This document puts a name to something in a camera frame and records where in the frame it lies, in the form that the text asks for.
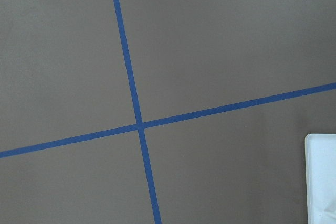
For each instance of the white rectangular tray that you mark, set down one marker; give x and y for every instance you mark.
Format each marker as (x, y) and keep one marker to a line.
(320, 177)

